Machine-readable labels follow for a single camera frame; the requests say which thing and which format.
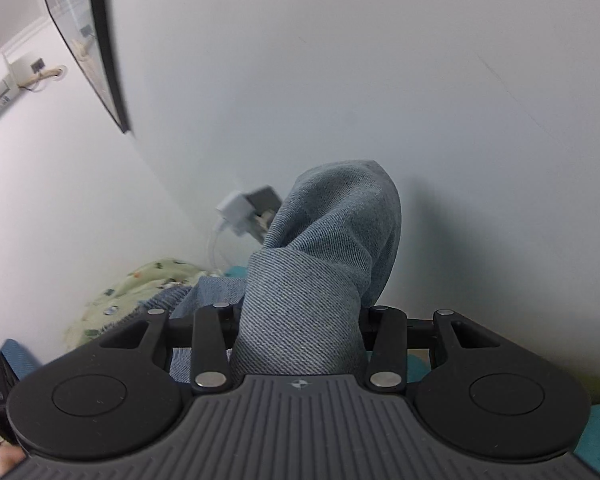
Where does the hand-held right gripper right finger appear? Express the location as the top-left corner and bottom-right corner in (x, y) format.
(359, 305), (504, 395)

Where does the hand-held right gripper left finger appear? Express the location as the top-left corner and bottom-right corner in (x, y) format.
(97, 302), (242, 395)

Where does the blue denim garment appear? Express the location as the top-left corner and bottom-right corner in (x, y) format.
(169, 160), (404, 387)

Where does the green printed fleece blanket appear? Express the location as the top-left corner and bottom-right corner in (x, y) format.
(62, 258), (212, 352)

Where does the white charger plug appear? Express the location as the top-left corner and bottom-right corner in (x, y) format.
(216, 190), (261, 237)

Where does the white charger cable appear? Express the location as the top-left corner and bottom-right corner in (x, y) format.
(207, 224), (230, 277)

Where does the grey wall socket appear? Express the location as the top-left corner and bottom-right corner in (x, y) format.
(246, 185), (284, 242)

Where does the beige wall pipe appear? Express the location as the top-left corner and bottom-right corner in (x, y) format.
(17, 62), (67, 92)

